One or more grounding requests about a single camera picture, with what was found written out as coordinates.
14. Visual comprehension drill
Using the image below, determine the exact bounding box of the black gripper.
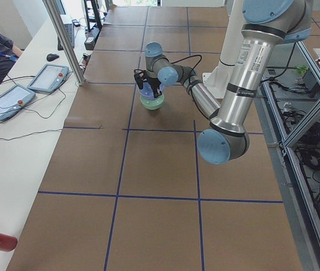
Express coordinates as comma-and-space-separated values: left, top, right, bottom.
143, 72, 161, 99

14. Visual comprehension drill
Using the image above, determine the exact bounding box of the blue ceramic bowl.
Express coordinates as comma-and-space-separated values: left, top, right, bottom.
138, 82, 165, 100

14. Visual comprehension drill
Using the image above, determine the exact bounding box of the far teach pendant tablet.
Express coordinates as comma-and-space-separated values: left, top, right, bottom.
28, 64, 69, 93

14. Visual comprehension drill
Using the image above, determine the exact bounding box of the black computer mouse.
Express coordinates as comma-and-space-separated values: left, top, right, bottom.
46, 53, 59, 62

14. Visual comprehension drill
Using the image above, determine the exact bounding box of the teach pendant tablet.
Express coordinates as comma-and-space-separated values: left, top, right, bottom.
28, 64, 69, 93
0, 84, 36, 121

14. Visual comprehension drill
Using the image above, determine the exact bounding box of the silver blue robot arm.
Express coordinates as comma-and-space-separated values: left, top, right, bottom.
135, 1, 313, 164

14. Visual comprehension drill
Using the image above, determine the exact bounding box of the brown paper table cover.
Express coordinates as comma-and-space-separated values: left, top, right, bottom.
8, 7, 302, 270

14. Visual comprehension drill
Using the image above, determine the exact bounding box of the aluminium frame post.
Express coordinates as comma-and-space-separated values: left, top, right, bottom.
43, 0, 85, 86

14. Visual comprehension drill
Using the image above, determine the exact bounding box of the near teach pendant tablet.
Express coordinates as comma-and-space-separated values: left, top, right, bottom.
0, 84, 36, 121

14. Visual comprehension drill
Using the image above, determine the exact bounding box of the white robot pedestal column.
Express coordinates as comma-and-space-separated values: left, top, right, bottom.
202, 0, 245, 99

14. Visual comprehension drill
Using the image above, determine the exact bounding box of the green ceramic bowl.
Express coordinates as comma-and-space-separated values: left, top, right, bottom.
140, 95, 165, 111

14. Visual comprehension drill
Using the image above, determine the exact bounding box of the black keyboard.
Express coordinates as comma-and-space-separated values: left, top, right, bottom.
56, 23, 76, 51

